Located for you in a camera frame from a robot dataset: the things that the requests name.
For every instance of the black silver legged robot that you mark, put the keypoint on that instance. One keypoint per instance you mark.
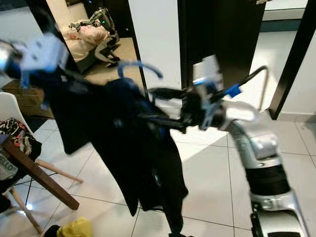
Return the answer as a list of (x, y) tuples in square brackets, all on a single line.
[(103, 19)]

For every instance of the pink white bedding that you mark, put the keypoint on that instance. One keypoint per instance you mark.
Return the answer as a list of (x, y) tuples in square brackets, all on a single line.
[(86, 42)]

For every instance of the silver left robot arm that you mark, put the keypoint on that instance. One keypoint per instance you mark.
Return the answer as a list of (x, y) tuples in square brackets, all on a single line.
[(7, 57)]

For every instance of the yellow garment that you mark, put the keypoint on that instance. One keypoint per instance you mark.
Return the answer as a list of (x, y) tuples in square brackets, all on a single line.
[(76, 228)]

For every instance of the black shirt white lettering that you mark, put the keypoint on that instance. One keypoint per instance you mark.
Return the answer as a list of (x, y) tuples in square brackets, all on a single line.
[(128, 148)]

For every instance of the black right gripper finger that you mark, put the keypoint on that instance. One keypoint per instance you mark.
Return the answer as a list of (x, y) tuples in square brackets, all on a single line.
[(167, 93), (163, 123)]

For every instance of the grey green underwear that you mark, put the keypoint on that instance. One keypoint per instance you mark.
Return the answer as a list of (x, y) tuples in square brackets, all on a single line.
[(7, 170)]

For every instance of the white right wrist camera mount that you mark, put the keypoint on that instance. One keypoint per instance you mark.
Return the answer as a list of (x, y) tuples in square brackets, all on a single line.
[(207, 69)]

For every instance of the black red printed garment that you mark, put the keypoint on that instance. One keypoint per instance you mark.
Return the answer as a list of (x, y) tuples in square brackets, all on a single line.
[(19, 138)]

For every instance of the open cardboard box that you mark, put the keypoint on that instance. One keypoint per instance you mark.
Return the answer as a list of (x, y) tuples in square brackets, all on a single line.
[(29, 101)]

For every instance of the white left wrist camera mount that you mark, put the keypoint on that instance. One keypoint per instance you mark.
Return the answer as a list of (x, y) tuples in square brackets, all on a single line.
[(44, 52)]

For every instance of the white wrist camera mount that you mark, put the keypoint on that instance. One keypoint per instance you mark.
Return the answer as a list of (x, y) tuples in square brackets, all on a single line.
[(44, 52), (207, 69)]

